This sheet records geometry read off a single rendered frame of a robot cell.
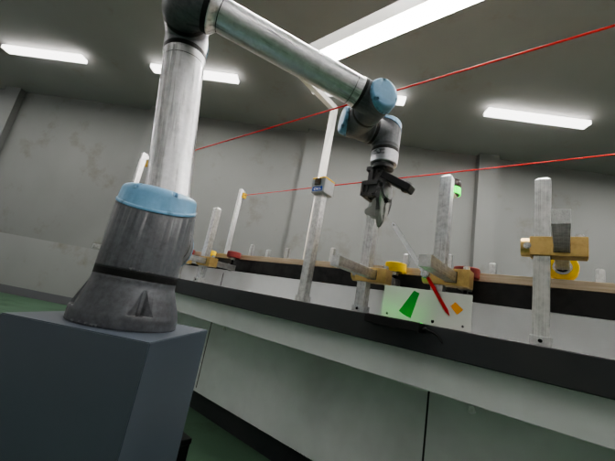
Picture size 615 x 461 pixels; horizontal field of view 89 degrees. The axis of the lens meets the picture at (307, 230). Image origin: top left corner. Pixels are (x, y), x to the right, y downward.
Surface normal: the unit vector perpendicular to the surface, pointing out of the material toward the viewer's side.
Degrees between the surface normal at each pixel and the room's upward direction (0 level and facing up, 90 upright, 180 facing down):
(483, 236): 90
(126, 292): 70
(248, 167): 90
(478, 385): 90
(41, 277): 90
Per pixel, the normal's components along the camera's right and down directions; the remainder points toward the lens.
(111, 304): 0.29, -0.49
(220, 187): -0.04, -0.23
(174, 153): 0.53, -0.13
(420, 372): -0.61, -0.28
